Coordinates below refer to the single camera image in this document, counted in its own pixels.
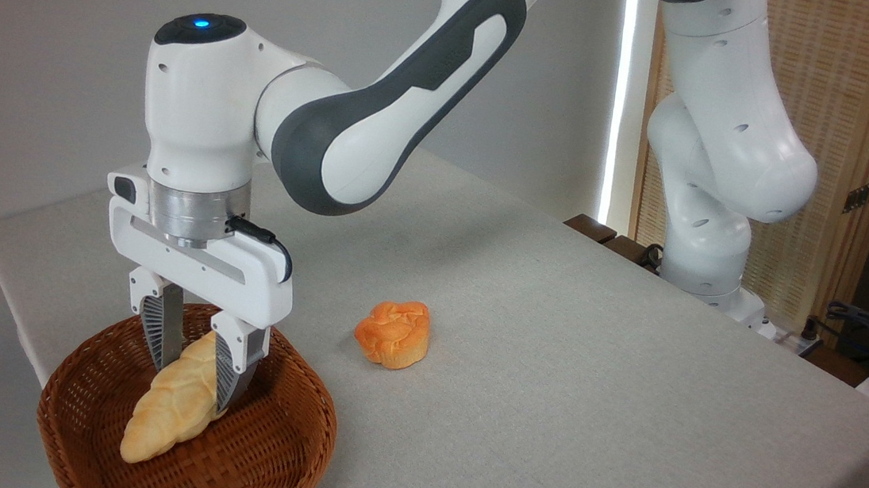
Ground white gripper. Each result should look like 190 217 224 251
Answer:
86 159 306 421

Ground long pale braided bread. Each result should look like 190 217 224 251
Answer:
118 322 236 473

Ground round orange bread bun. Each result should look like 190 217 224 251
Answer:
350 295 435 374

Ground brown woven wicker basket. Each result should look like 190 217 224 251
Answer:
30 288 349 488

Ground dark brown wooden block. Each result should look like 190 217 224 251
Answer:
562 212 621 246
599 233 665 275

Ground white power strip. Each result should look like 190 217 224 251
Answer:
770 328 827 360

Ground wooden bamboo folding screen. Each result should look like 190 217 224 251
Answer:
620 0 869 352

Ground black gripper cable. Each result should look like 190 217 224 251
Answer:
220 213 299 286

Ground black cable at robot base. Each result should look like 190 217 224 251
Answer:
636 241 667 271

